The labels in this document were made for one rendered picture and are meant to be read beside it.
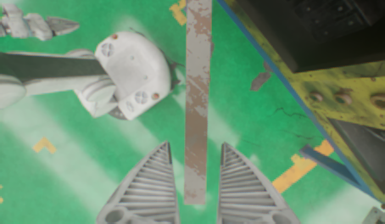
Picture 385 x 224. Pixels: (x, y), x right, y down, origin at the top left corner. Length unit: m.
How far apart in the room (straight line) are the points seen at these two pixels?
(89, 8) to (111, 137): 1.20
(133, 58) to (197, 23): 1.03
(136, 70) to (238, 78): 0.89
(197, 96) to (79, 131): 1.71
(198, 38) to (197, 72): 0.03
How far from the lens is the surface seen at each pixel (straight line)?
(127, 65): 1.20
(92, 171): 1.91
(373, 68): 0.58
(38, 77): 0.68
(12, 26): 0.88
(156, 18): 1.55
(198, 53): 0.16
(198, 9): 0.18
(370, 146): 1.03
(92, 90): 0.82
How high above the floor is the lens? 1.38
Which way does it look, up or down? 84 degrees down
